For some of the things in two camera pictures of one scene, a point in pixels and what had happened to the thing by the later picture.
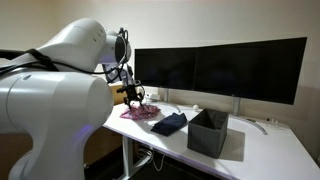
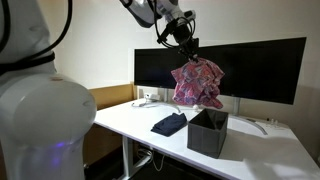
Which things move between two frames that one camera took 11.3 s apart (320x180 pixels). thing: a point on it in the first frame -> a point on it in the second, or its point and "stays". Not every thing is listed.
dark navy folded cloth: x=169 y=124 stays
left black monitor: x=173 y=68 stays
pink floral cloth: x=140 y=112 -> x=198 y=82
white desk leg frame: x=128 y=157 stays
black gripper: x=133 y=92 -> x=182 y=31
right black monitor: x=266 y=70 stays
